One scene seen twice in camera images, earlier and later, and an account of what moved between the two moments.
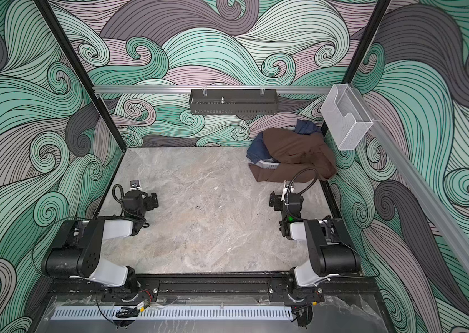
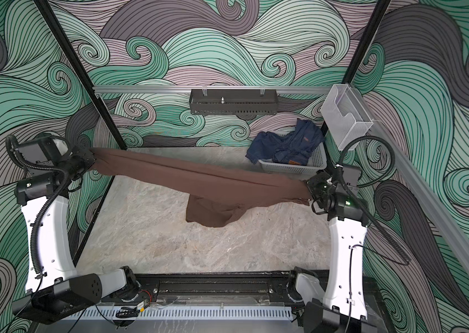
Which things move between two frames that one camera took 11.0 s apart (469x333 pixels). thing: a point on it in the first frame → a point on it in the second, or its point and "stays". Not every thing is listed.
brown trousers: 294,151 → 218,189
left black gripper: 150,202 → 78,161
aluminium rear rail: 218,89 stays
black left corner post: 66,46 stays
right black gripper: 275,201 → 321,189
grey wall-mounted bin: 345,116 stays
